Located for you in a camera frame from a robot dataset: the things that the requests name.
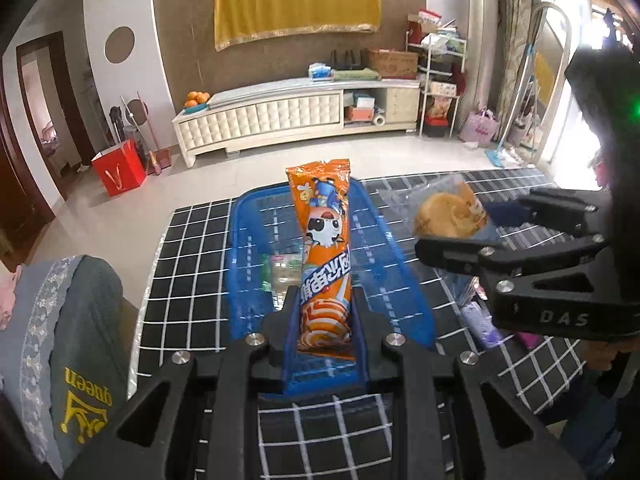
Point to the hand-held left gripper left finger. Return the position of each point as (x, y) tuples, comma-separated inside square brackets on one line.
[(290, 340)]

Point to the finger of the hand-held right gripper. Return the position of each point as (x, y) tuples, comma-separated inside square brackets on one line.
[(450, 252), (502, 212)]

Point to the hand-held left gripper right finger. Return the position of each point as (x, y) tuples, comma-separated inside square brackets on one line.
[(361, 345)]

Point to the bagged bread bun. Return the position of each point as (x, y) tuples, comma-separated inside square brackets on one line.
[(445, 212)]

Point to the red and purple snack packet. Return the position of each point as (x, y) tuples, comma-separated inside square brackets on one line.
[(529, 341)]

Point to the blue plastic basket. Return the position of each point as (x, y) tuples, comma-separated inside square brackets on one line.
[(390, 270)]

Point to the green cracker packet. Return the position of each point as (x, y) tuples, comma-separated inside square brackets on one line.
[(282, 275)]

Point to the small purple snack box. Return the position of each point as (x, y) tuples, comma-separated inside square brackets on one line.
[(480, 325)]

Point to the long orange snack packet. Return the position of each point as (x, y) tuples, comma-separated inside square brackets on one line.
[(322, 240)]

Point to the blue mop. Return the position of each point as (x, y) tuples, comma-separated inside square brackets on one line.
[(500, 155)]

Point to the pink shopping bag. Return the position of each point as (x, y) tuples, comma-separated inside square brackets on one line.
[(478, 126)]

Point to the person's dark clothing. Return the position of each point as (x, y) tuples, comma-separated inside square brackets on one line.
[(605, 425)]

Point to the black checked table cover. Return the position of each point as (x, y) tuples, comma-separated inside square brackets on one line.
[(190, 270)]

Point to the white metal shelf rack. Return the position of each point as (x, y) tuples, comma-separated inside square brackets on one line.
[(437, 85)]

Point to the arched standing mirror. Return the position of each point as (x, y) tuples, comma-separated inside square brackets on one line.
[(555, 75)]

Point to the paper towel roll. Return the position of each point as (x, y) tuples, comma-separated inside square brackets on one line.
[(380, 119)]

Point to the boxes in cabinet shelf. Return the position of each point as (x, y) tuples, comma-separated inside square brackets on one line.
[(360, 107)]

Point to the patterned beige curtain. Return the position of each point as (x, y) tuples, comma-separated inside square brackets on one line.
[(517, 35)]

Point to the white standing air conditioner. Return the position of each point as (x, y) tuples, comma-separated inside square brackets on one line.
[(485, 35)]

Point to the brown cardboard box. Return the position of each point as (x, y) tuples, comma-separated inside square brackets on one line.
[(393, 63)]

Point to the green folded cloth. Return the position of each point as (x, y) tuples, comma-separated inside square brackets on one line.
[(355, 75)]

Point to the grey embroidered cushion cover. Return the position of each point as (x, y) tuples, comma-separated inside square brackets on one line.
[(75, 350)]

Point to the black router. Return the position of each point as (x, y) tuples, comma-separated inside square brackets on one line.
[(348, 60)]

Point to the white TV cabinet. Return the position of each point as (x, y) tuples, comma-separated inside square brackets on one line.
[(260, 120)]

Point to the blue tissue box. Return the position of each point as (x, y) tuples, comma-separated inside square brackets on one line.
[(321, 71)]

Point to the broom and dustpan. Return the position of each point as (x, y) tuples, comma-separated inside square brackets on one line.
[(155, 155)]

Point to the grey mat on cabinet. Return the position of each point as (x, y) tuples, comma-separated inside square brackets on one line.
[(270, 91)]

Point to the red gift bag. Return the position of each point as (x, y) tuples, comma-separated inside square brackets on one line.
[(120, 167)]

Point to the pile of oranges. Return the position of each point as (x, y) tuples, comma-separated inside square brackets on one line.
[(196, 99)]

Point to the pink cloth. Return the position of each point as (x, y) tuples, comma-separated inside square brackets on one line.
[(7, 300)]

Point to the yellow cloth cover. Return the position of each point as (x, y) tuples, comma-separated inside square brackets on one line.
[(297, 2)]

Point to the dark brown wooden door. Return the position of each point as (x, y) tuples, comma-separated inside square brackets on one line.
[(20, 185)]

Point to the brown door frame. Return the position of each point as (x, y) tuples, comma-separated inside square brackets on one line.
[(75, 110)]

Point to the round brown wall decor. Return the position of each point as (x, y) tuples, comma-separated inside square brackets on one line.
[(119, 45)]

